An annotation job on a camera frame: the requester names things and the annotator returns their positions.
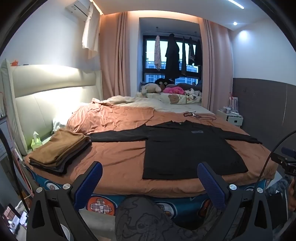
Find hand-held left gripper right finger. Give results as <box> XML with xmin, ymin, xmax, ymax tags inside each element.
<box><xmin>196</xmin><ymin>162</ymin><xmax>273</xmax><ymax>241</ymax></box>

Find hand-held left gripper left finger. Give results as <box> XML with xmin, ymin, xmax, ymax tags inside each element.
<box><xmin>26</xmin><ymin>161</ymin><xmax>103</xmax><ymax>241</ymax></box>

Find black long-sleeve shirt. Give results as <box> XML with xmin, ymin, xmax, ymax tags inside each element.
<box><xmin>89</xmin><ymin>120</ymin><xmax>263</xmax><ymax>180</ymax></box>

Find blue patterned bed sheet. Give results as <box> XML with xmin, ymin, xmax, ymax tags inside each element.
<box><xmin>25</xmin><ymin>167</ymin><xmax>274</xmax><ymax>220</ymax></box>

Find orange-brown plush blanket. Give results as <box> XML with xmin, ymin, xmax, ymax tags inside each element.
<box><xmin>23</xmin><ymin>103</ymin><xmax>278</xmax><ymax>197</ymax></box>

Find brown folded garment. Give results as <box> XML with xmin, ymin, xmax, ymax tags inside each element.
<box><xmin>29</xmin><ymin>128</ymin><xmax>91</xmax><ymax>166</ymax></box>

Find grey printed pants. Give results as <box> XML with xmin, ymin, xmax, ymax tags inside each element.
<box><xmin>114</xmin><ymin>196</ymin><xmax>222</xmax><ymax>241</ymax></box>

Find green tissue box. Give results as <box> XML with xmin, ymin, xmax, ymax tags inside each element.
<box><xmin>31</xmin><ymin>131</ymin><xmax>43</xmax><ymax>151</ymax></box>

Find white nightstand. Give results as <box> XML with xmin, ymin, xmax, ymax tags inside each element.
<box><xmin>216</xmin><ymin>109</ymin><xmax>243</xmax><ymax>127</ymax></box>

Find tablet screen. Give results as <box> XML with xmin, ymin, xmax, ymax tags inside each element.
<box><xmin>1</xmin><ymin>204</ymin><xmax>29</xmax><ymax>232</ymax></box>

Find white printed plush pillow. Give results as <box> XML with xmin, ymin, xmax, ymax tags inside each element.
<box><xmin>184</xmin><ymin>88</ymin><xmax>202</xmax><ymax>101</ymax></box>

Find cream duvet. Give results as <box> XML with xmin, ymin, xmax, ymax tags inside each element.
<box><xmin>91</xmin><ymin>95</ymin><xmax>215</xmax><ymax>115</ymax></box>

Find cream bear-print blanket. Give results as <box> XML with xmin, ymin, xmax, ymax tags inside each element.
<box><xmin>136</xmin><ymin>91</ymin><xmax>203</xmax><ymax>105</ymax></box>

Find cream padded headboard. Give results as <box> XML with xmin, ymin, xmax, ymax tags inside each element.
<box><xmin>0</xmin><ymin>59</ymin><xmax>103</xmax><ymax>156</ymax></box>

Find pink cloth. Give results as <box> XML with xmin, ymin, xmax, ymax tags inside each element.
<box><xmin>163</xmin><ymin>86</ymin><xmax>185</xmax><ymax>95</ymax></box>

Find black plush toy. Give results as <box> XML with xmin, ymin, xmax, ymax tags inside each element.
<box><xmin>154</xmin><ymin>78</ymin><xmax>175</xmax><ymax>92</ymax></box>

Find beige plush bear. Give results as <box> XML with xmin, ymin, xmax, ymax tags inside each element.
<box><xmin>141</xmin><ymin>83</ymin><xmax>162</xmax><ymax>95</ymax></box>

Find pink curtain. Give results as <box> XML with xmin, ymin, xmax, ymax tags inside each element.
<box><xmin>99</xmin><ymin>11</ymin><xmax>141</xmax><ymax>99</ymax></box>
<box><xmin>199</xmin><ymin>19</ymin><xmax>234</xmax><ymax>114</ymax></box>

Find black hanging coat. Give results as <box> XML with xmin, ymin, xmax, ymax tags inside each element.
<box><xmin>165</xmin><ymin>34</ymin><xmax>180</xmax><ymax>80</ymax></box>

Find floral hanging garment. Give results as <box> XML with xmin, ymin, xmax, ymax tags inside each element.
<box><xmin>154</xmin><ymin>35</ymin><xmax>162</xmax><ymax>71</ymax></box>

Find white hanging garment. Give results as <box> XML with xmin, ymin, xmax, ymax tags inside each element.
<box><xmin>82</xmin><ymin>2</ymin><xmax>100</xmax><ymax>58</ymax></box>

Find ceiling light strip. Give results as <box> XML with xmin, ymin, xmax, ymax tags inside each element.
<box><xmin>228</xmin><ymin>0</ymin><xmax>244</xmax><ymax>10</ymax></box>

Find white air conditioner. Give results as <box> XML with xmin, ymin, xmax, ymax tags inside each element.
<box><xmin>65</xmin><ymin>0</ymin><xmax>93</xmax><ymax>17</ymax></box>

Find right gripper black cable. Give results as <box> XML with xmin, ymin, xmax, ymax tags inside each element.
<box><xmin>260</xmin><ymin>130</ymin><xmax>296</xmax><ymax>182</ymax></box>

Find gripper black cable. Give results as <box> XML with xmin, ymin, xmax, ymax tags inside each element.
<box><xmin>260</xmin><ymin>130</ymin><xmax>296</xmax><ymax>182</ymax></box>
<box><xmin>0</xmin><ymin>128</ymin><xmax>30</xmax><ymax>210</ymax></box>

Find black cord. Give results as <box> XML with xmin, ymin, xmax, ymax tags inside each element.
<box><xmin>184</xmin><ymin>111</ymin><xmax>216</xmax><ymax>121</ymax></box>

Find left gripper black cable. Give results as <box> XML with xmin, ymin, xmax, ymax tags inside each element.
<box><xmin>0</xmin><ymin>128</ymin><xmax>30</xmax><ymax>210</ymax></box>

